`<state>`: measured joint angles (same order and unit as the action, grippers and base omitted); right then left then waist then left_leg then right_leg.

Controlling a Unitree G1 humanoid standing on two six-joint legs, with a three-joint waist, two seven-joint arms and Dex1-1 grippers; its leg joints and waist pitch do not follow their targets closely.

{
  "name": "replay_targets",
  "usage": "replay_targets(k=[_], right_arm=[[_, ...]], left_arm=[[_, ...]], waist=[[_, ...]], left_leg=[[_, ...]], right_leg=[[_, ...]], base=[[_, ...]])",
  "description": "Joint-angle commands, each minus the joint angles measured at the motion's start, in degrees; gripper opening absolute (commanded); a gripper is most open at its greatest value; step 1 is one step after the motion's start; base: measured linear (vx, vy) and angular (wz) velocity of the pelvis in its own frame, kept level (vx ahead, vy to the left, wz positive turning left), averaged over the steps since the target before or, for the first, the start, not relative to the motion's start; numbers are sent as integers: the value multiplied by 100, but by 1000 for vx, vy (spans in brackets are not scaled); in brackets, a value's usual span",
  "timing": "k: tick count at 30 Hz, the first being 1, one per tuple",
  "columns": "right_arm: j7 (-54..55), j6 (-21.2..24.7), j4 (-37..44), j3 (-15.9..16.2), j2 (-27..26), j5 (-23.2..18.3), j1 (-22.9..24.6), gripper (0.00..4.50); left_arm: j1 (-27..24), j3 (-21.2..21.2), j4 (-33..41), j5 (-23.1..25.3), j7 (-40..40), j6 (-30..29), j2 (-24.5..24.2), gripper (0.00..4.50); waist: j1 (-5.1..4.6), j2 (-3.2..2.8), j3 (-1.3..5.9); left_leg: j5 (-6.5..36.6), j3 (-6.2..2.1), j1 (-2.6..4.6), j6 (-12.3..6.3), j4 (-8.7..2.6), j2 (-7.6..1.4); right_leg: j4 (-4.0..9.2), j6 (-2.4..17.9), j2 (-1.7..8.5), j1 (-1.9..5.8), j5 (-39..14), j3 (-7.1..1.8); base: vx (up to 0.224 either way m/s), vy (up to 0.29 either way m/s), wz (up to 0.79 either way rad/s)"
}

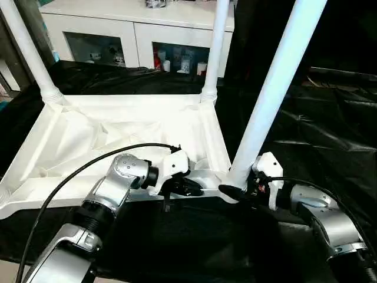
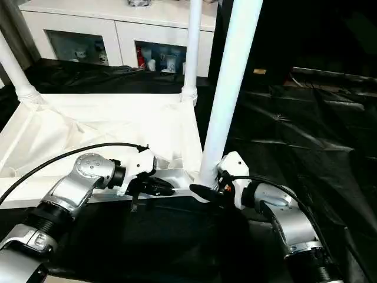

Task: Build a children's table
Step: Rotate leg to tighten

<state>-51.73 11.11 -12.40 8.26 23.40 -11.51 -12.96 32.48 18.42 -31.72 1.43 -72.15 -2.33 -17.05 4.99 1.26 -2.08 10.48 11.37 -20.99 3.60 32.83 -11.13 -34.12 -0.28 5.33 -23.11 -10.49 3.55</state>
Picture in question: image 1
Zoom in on grey patterned ornament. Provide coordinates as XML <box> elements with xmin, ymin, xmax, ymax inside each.
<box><xmin>144</xmin><ymin>0</ymin><xmax>168</xmax><ymax>9</ymax></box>

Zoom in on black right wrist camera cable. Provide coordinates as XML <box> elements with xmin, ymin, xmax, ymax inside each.
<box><xmin>266</xmin><ymin>176</ymin><xmax>377</xmax><ymax>251</ymax></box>

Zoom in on white glass-door cabinet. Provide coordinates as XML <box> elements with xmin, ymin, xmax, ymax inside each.
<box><xmin>38</xmin><ymin>0</ymin><xmax>236</xmax><ymax>76</ymax></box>

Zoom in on pale blue small box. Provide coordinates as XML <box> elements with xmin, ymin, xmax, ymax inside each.
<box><xmin>48</xmin><ymin>22</ymin><xmax>61</xmax><ymax>62</ymax></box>

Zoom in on black backdrop cloth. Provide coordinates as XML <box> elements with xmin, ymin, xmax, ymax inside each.
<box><xmin>226</xmin><ymin>0</ymin><xmax>377</xmax><ymax>77</ymax></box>

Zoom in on grey curtain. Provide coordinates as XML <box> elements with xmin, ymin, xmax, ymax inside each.
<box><xmin>0</xmin><ymin>0</ymin><xmax>55</xmax><ymax>89</ymax></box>

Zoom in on black work mat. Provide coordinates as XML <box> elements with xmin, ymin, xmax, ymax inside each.
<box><xmin>0</xmin><ymin>60</ymin><xmax>377</xmax><ymax>283</ymax></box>

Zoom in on grey metal rod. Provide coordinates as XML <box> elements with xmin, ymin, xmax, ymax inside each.
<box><xmin>309</xmin><ymin>67</ymin><xmax>377</xmax><ymax>82</ymax></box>

